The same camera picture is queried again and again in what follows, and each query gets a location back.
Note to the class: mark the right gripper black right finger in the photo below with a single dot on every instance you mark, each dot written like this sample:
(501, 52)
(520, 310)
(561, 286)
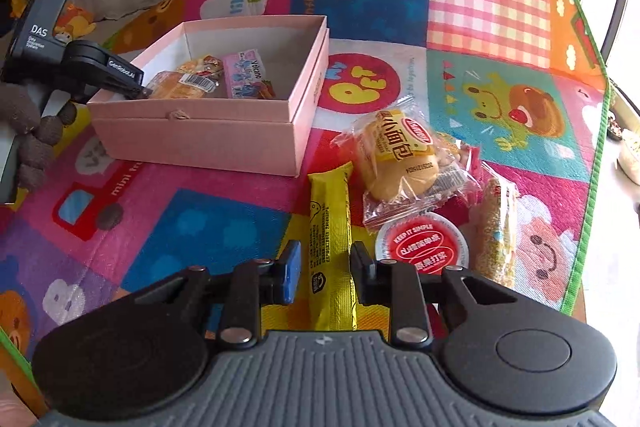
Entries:
(397, 287)

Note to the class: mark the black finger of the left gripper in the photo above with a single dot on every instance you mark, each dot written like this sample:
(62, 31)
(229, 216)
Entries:
(134, 92)

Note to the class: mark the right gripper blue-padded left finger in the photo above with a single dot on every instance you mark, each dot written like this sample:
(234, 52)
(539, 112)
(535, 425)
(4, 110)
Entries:
(250, 287)

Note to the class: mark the long bread roll packet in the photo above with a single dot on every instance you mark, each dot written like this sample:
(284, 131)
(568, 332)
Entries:
(183, 85)

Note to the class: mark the yellow snack bar wrapper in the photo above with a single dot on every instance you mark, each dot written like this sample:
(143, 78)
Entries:
(332, 295)

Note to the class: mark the pink Volcano snack packet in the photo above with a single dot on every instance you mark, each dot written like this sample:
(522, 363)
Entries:
(245, 76)

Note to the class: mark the round bun clear packet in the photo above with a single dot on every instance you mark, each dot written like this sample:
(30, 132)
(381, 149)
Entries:
(405, 165)

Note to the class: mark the pink cardboard box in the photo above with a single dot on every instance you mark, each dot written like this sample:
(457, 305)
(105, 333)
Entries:
(257, 136)

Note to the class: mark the biscuit ball snack bag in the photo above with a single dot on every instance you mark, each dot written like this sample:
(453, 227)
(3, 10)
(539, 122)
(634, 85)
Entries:
(204, 66)

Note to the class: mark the brown knitted gloved left hand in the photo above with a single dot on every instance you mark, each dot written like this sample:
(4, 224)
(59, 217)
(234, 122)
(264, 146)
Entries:
(32, 122)

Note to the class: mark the yellow plush toy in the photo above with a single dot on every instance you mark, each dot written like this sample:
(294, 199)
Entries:
(73, 23)

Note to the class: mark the red lidded jelly cup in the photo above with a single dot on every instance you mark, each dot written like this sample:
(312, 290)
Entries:
(425, 240)

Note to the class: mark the sesame stick snack packet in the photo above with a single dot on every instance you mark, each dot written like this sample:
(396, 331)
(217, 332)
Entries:
(494, 243)

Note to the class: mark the colourful cartoon play mat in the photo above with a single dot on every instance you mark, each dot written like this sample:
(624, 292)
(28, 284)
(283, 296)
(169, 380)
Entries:
(520, 81)

